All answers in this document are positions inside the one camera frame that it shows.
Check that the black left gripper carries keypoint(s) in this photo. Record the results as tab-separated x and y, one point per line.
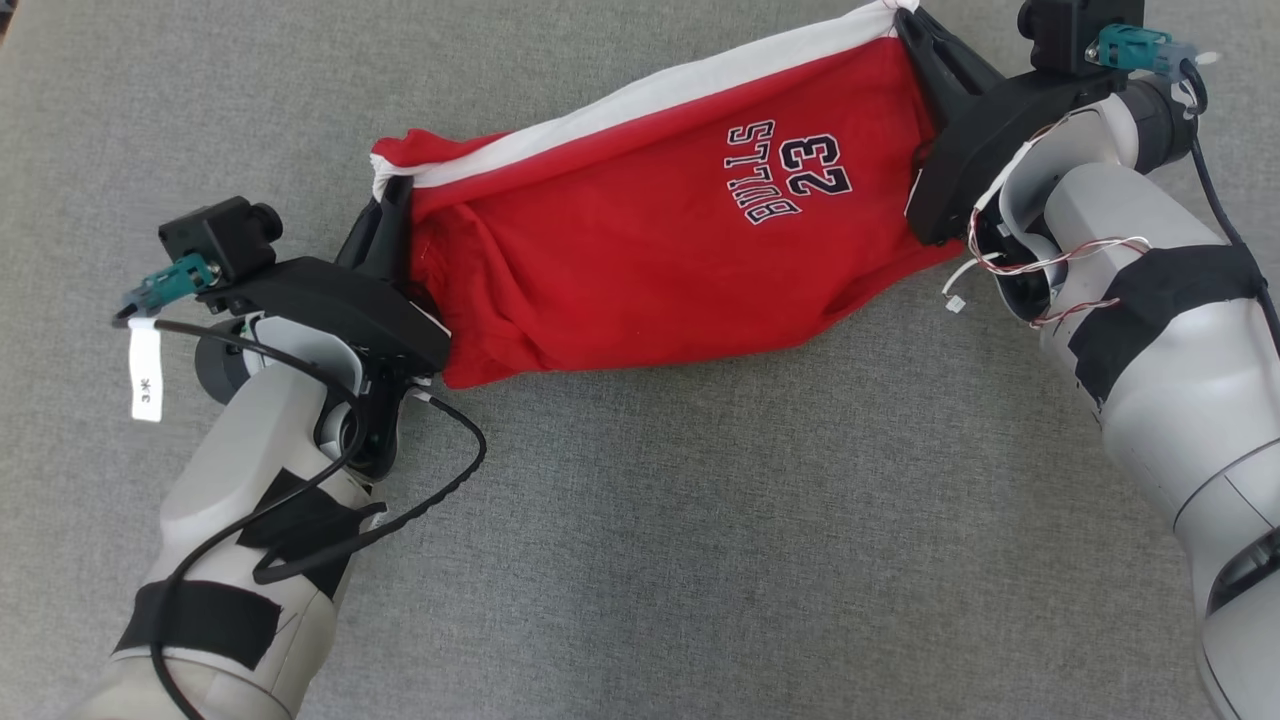
340	305

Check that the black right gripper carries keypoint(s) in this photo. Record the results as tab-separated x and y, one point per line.
975	150

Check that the red shorts with Bulls print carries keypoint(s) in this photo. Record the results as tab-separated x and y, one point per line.
650	240

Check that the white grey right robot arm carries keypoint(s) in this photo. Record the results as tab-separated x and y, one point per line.
1180	390

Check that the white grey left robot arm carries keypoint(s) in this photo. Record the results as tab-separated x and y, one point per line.
250	440

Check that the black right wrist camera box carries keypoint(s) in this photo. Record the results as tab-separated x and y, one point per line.
1065	30

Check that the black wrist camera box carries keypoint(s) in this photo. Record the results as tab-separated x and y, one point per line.
1065	30
215	235

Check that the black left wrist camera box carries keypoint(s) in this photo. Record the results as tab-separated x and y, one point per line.
215	235

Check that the teal right camera connector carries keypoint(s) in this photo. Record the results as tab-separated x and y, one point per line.
1135	45

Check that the teal camera connector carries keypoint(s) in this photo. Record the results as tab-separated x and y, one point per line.
1135	45
170	285

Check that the teal left camera connector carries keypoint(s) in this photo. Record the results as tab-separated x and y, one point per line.
170	285

